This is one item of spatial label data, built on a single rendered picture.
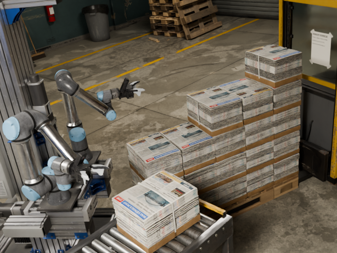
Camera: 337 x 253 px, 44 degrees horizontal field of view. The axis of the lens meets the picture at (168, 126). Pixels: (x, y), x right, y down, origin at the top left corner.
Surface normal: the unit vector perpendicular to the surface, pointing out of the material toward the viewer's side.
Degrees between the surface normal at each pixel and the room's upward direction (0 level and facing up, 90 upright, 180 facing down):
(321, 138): 90
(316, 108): 90
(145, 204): 2
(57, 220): 90
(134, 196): 3
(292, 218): 0
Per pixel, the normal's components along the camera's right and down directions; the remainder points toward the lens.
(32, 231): -0.12, 0.45
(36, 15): 0.72, 0.24
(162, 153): -0.11, -0.89
